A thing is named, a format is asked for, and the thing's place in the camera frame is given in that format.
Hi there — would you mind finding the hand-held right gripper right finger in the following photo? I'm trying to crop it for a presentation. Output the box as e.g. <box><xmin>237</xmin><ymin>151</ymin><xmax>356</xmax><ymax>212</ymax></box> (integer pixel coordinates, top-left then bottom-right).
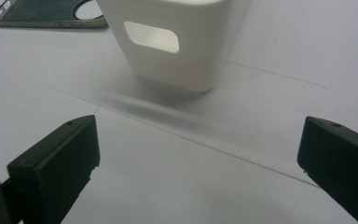
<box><xmin>296</xmin><ymin>116</ymin><xmax>358</xmax><ymax>224</ymax></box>

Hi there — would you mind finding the dark grey phone case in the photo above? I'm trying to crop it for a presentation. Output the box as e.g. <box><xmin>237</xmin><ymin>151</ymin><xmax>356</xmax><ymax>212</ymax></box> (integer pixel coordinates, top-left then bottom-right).
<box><xmin>0</xmin><ymin>0</ymin><xmax>109</xmax><ymax>30</ymax></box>

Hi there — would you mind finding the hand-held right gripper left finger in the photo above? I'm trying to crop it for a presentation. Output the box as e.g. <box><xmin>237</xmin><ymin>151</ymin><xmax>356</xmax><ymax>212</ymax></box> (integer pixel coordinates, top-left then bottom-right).
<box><xmin>7</xmin><ymin>115</ymin><xmax>101</xmax><ymax>224</ymax></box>

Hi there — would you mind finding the white plastic bin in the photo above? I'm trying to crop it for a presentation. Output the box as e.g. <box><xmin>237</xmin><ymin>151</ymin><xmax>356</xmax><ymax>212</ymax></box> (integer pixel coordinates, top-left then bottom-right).
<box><xmin>96</xmin><ymin>0</ymin><xmax>252</xmax><ymax>93</ymax></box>

